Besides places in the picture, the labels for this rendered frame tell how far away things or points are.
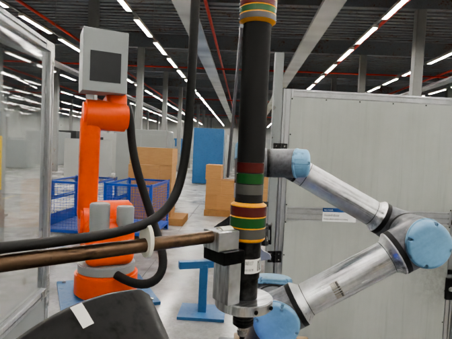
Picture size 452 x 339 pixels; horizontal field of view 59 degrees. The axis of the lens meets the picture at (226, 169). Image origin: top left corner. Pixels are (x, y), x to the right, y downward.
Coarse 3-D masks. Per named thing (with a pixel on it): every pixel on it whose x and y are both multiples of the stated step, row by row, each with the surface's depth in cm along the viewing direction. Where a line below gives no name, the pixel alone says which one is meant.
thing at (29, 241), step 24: (192, 0) 41; (192, 24) 41; (192, 48) 41; (192, 72) 41; (192, 96) 41; (192, 120) 42; (24, 240) 32; (48, 240) 33; (72, 240) 35; (96, 240) 36
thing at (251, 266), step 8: (240, 248) 47; (248, 248) 46; (256, 248) 47; (248, 256) 47; (256, 256) 47; (248, 264) 47; (256, 264) 47; (248, 272) 47; (256, 272) 47; (240, 280) 47; (248, 280) 47; (256, 280) 48; (240, 288) 47; (248, 288) 47; (256, 288) 48; (240, 296) 47; (248, 296) 47; (256, 296) 48; (240, 320) 47; (248, 320) 48
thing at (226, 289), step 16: (224, 240) 44; (208, 256) 46; (224, 256) 44; (240, 256) 45; (224, 272) 46; (240, 272) 46; (224, 288) 46; (224, 304) 46; (240, 304) 46; (256, 304) 46
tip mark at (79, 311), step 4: (80, 304) 51; (72, 308) 50; (76, 308) 51; (80, 308) 51; (84, 308) 51; (76, 312) 50; (80, 312) 50; (84, 312) 51; (76, 316) 50; (80, 316) 50; (84, 316) 50; (88, 316) 51; (80, 320) 50; (84, 320) 50; (88, 320) 50; (92, 320) 51; (84, 324) 50; (88, 324) 50
